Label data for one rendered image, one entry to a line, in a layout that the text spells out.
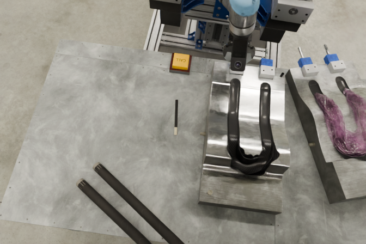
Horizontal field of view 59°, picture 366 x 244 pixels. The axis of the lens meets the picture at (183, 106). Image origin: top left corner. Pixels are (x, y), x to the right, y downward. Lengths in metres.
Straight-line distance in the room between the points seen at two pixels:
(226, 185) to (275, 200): 0.16
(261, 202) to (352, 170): 0.30
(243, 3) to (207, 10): 0.69
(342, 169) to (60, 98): 1.00
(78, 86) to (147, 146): 0.36
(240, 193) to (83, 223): 0.50
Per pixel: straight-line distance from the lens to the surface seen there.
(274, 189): 1.10
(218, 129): 1.05
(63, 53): 1.37
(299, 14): 1.33
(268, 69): 1.19
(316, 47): 2.56
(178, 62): 1.25
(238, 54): 0.99
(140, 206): 1.02
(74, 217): 1.13
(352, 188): 1.14
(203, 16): 1.55
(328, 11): 2.81
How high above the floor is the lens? 1.89
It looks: 65 degrees down
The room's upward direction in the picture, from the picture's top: 6 degrees clockwise
